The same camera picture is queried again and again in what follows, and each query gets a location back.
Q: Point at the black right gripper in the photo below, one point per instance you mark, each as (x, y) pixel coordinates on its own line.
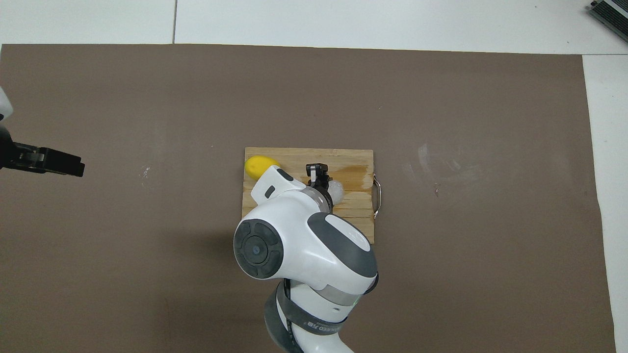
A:
(323, 190)

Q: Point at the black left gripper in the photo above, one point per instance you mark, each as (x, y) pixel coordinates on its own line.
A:
(6, 149)

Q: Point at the small clear glass cup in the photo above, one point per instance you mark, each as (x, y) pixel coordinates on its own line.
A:
(336, 190)

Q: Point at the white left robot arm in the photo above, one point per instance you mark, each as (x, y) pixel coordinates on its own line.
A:
(4, 105)

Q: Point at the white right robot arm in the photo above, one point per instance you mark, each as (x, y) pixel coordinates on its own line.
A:
(304, 245)

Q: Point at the wooden cutting board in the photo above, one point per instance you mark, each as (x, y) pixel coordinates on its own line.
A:
(353, 206)

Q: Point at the yellow lemon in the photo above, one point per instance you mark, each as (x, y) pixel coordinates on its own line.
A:
(255, 165)

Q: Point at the brown paper table mat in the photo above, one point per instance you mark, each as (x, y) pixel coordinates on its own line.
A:
(147, 269)

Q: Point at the grey ribbed metal device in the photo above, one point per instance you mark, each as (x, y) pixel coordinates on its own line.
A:
(613, 14)

